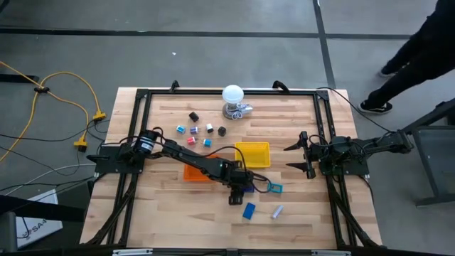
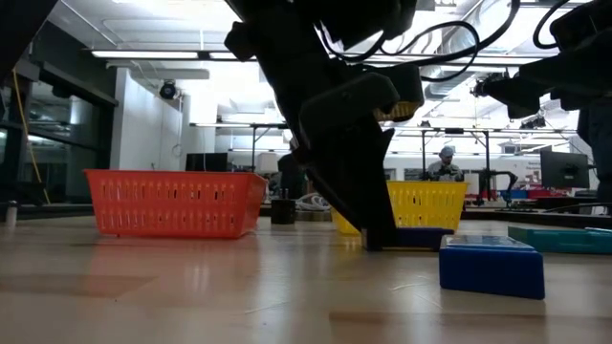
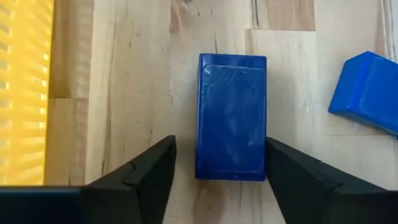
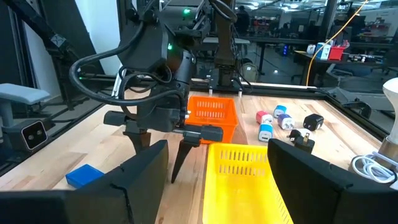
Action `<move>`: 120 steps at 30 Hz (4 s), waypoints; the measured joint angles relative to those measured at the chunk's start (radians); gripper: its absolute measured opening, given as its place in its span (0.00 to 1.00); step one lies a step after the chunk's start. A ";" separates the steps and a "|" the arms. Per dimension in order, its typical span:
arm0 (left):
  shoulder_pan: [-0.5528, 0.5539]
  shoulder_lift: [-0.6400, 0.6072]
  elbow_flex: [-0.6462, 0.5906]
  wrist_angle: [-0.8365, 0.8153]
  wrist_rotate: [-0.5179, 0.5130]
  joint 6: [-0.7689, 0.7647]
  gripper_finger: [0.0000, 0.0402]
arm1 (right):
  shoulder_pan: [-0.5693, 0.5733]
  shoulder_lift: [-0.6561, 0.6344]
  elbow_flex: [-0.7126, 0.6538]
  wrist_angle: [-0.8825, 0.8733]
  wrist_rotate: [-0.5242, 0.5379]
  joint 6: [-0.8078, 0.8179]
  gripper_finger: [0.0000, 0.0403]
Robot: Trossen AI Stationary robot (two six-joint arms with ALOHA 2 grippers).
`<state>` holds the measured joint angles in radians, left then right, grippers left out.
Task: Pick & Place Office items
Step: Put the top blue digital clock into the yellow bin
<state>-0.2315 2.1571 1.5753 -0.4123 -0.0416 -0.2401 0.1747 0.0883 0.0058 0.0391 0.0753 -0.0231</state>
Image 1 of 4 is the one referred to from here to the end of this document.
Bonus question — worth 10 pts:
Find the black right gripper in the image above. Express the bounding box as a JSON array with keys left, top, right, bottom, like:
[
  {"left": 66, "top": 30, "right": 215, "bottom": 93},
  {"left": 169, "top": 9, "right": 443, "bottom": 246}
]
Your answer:
[{"left": 283, "top": 130, "right": 321, "bottom": 180}]

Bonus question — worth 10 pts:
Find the black bar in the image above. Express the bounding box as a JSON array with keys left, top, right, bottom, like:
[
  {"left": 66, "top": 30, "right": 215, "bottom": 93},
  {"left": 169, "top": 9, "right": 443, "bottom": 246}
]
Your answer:
[{"left": 0, "top": 194, "right": 87, "bottom": 223}]

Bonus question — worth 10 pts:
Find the white bulb lamp with base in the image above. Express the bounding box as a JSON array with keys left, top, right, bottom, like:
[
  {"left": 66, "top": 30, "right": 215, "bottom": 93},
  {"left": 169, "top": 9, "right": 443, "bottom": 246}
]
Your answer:
[{"left": 221, "top": 84, "right": 245, "bottom": 120}]

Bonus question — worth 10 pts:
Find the blue rectangular box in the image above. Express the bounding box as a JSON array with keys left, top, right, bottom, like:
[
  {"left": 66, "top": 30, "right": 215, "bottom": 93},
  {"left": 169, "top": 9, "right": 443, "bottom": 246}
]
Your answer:
[{"left": 242, "top": 202, "right": 257, "bottom": 220}]

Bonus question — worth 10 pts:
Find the black floor cable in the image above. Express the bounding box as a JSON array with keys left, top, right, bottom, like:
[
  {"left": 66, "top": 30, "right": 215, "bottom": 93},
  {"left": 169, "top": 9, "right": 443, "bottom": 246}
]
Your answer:
[{"left": 316, "top": 86, "right": 396, "bottom": 134}]

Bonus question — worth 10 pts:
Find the yellow extension cord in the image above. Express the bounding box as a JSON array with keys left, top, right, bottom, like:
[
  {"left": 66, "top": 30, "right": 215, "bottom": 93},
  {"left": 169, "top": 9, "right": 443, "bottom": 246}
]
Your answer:
[
  {"left": 0, "top": 60, "right": 107, "bottom": 122},
  {"left": 0, "top": 87, "right": 90, "bottom": 163}
]

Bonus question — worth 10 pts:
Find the black aluminium table frame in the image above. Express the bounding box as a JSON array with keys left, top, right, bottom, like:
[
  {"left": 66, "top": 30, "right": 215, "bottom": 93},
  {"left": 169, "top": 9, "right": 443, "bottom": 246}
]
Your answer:
[{"left": 80, "top": 80, "right": 383, "bottom": 250}]

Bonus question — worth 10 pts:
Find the grey side table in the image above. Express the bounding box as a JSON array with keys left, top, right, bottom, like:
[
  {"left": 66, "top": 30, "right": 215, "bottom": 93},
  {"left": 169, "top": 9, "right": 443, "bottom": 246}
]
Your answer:
[{"left": 401, "top": 98, "right": 455, "bottom": 208}]

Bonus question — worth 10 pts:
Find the orange plastic basket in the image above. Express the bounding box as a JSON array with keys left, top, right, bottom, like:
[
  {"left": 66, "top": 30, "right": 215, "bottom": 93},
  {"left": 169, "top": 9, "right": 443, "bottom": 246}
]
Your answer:
[{"left": 183, "top": 155, "right": 222, "bottom": 183}]

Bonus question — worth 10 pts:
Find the white floor cable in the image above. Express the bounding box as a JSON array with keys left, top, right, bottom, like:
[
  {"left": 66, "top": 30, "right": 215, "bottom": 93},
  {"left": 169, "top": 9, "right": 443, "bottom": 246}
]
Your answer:
[{"left": 2, "top": 162, "right": 97, "bottom": 196}]

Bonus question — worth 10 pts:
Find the white printed box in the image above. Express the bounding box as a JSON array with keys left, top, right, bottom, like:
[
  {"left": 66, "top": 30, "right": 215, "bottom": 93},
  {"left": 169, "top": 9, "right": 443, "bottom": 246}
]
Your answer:
[{"left": 15, "top": 188, "right": 64, "bottom": 249}]

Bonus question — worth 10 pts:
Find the yellow plastic basket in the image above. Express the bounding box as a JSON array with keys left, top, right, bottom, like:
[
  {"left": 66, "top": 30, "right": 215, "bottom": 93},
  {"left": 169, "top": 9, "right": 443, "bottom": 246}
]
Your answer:
[{"left": 234, "top": 142, "right": 272, "bottom": 169}]

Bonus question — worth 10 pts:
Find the person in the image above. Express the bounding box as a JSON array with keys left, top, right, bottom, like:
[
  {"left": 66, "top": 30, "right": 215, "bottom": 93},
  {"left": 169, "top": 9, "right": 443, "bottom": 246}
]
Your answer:
[{"left": 358, "top": 0, "right": 455, "bottom": 115}]

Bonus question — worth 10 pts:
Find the white coiled lamp cord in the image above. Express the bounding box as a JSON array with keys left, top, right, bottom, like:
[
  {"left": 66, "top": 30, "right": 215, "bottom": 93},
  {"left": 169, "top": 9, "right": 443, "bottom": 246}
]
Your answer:
[{"left": 230, "top": 102, "right": 255, "bottom": 120}]

